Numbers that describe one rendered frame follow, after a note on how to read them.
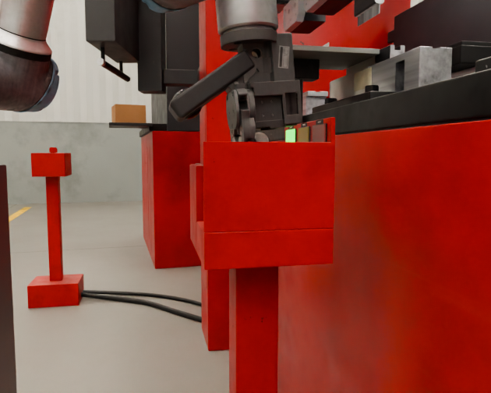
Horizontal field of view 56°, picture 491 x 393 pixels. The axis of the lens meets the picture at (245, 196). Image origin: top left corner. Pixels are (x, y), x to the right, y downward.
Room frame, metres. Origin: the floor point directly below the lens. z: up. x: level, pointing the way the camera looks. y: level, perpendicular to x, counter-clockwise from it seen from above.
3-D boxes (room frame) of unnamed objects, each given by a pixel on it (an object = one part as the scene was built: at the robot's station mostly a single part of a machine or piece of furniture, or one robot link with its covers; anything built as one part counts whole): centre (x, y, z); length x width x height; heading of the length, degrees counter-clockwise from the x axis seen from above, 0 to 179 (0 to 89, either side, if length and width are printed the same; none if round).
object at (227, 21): (0.59, 0.00, 0.96); 0.08 x 0.08 x 0.05
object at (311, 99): (1.56, -0.15, 0.92); 0.50 x 0.06 x 0.10; 11
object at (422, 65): (0.96, -0.27, 0.92); 0.39 x 0.06 x 0.10; 11
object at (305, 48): (0.99, -0.12, 1.00); 0.26 x 0.18 x 0.01; 101
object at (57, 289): (2.44, 1.02, 0.41); 0.25 x 0.20 x 0.83; 101
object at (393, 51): (0.99, -0.27, 0.98); 0.20 x 0.03 x 0.03; 11
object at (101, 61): (2.17, 0.60, 1.20); 0.45 x 0.03 x 0.08; 0
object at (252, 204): (0.64, -0.01, 0.75); 0.20 x 0.16 x 0.18; 11
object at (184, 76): (2.24, 0.26, 1.17); 0.40 x 0.24 x 0.07; 11
